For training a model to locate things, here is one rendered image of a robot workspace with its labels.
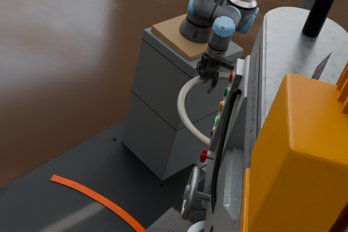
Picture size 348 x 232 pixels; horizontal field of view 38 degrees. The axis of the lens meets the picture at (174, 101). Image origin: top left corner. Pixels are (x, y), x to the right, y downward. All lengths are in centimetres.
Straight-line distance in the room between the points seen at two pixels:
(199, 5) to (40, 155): 141
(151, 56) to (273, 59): 170
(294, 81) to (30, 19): 386
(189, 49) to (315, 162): 217
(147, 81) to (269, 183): 237
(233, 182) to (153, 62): 161
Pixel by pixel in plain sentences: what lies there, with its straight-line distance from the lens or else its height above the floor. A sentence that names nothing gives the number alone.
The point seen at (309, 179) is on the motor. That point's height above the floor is 194.
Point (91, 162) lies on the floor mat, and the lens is 305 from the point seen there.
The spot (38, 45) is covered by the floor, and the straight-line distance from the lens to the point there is 398.
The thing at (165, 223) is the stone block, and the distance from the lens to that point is 200.
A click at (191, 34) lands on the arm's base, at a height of 92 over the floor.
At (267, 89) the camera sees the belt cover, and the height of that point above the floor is 170.
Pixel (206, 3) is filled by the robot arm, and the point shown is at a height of 124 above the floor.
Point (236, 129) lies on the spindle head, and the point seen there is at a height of 145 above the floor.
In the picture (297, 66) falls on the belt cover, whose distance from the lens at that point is 107.
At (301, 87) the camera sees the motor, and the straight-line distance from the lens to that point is 50.
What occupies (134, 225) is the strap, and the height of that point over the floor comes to 2.
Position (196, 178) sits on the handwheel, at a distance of 133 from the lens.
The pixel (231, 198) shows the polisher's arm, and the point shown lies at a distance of 114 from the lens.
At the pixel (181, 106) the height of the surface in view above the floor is 94.
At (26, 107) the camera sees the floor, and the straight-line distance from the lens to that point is 339.
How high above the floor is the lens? 222
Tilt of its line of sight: 38 degrees down
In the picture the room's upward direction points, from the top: 15 degrees clockwise
